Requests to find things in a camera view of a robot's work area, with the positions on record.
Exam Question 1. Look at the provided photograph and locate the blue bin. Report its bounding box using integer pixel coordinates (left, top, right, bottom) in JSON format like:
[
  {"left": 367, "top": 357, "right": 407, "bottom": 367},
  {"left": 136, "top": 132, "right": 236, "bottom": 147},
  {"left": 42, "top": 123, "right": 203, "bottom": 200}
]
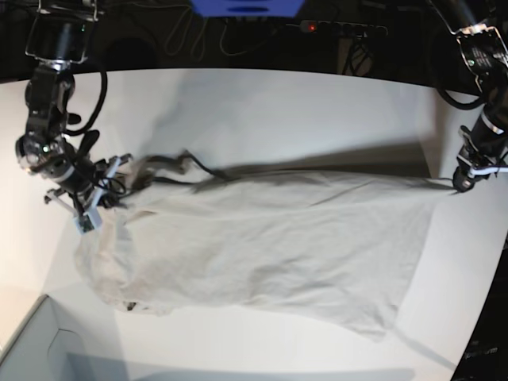
[{"left": 190, "top": 0, "right": 305, "bottom": 17}]

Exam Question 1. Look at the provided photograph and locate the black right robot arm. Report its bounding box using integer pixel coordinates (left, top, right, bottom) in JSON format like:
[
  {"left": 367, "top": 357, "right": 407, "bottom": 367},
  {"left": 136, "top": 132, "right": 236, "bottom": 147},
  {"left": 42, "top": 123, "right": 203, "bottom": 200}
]
[{"left": 15, "top": 1, "right": 131, "bottom": 217}]

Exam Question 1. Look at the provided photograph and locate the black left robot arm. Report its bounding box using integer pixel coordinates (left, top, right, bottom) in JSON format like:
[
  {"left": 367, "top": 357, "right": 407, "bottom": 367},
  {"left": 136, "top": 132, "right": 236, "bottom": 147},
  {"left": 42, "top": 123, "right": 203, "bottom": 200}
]
[{"left": 428, "top": 1, "right": 507, "bottom": 193}]

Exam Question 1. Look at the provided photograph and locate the beige t-shirt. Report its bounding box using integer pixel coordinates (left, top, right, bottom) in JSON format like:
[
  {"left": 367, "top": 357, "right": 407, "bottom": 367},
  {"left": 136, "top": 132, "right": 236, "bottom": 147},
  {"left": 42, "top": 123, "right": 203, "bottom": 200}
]
[{"left": 75, "top": 153, "right": 454, "bottom": 340}]

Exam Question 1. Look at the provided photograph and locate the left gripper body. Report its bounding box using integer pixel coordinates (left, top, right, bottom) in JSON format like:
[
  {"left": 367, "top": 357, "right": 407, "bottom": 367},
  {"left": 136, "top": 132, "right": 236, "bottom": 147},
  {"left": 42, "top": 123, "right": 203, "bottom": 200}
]
[{"left": 452, "top": 140, "right": 507, "bottom": 187}]

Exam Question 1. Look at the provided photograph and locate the black power strip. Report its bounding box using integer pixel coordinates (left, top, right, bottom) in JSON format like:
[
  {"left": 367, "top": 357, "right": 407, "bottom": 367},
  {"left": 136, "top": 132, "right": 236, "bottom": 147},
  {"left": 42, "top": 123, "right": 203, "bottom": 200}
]
[{"left": 287, "top": 20, "right": 389, "bottom": 38}]

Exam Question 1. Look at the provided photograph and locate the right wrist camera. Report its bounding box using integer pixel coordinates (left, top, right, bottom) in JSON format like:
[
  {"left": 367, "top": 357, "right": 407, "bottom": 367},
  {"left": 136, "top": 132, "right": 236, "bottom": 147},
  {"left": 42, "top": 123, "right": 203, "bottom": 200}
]
[{"left": 74, "top": 209, "right": 102, "bottom": 235}]

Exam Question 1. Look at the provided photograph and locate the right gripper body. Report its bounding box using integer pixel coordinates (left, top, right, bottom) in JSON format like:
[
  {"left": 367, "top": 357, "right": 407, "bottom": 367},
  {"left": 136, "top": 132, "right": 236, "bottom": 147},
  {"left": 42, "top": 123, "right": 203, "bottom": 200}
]
[{"left": 44, "top": 154, "right": 133, "bottom": 216}]

